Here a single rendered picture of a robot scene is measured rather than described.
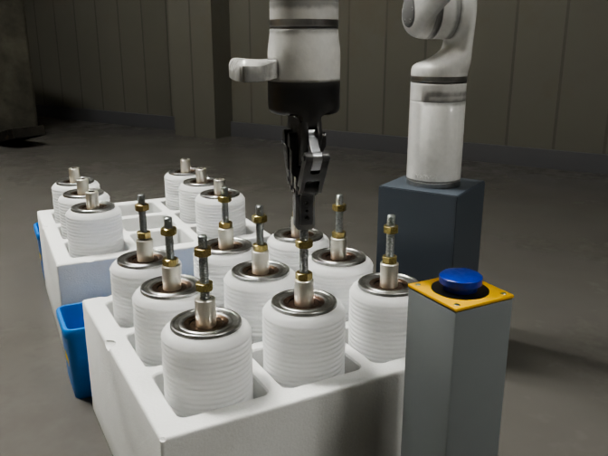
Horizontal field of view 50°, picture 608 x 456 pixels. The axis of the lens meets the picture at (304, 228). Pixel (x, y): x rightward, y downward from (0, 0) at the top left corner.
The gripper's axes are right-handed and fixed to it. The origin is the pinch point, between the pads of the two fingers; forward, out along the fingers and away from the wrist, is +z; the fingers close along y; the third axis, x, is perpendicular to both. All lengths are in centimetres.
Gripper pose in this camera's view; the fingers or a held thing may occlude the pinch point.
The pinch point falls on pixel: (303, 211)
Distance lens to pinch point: 72.1
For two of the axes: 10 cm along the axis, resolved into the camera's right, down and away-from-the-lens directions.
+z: 0.0, 9.6, 2.8
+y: -2.2, -2.7, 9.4
